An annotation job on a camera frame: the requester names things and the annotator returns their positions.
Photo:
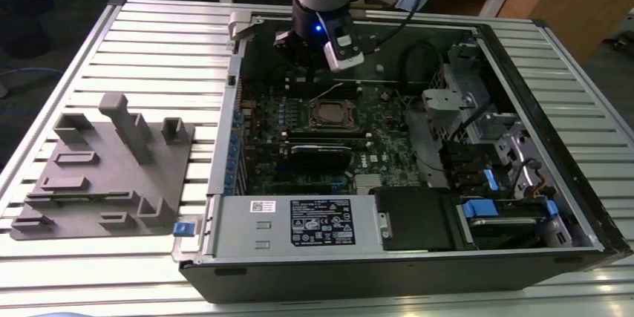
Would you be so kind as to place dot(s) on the CPU socket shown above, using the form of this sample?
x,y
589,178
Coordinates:
x,y
311,127

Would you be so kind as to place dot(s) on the silver chipset heat sink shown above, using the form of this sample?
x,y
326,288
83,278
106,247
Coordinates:
x,y
369,180

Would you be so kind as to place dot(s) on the silver CPU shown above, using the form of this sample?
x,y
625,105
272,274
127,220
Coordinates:
x,y
332,113

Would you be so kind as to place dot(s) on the grey plastic case latch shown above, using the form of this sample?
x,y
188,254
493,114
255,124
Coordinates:
x,y
240,20

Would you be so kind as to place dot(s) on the green motherboard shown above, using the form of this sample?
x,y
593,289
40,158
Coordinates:
x,y
391,150

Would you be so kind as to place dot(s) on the blue expansion slot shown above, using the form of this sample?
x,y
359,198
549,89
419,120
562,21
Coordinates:
x,y
340,185

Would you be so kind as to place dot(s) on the wooden cabinet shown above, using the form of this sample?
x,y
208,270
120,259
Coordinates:
x,y
585,5

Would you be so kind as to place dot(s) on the blue disk carrier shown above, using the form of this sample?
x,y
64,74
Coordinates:
x,y
478,208
489,179

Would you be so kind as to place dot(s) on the metal locking lever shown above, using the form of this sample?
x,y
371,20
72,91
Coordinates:
x,y
336,129

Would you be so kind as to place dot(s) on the silver metal drive cage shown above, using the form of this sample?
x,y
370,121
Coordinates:
x,y
495,124

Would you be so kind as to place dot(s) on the black open PC case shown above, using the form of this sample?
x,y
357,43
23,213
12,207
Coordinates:
x,y
346,283

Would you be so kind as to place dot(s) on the blue case latch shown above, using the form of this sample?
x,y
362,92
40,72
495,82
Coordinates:
x,y
184,229

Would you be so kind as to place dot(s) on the grey power supply unit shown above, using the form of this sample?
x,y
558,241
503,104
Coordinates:
x,y
232,220

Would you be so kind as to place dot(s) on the black graphics card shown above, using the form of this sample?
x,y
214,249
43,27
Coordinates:
x,y
319,163

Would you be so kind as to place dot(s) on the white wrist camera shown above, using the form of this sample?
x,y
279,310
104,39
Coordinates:
x,y
346,59

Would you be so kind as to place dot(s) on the grey parts rack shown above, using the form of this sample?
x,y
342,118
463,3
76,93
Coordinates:
x,y
114,183

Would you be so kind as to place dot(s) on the grey metal bracket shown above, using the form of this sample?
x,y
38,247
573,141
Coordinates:
x,y
443,103

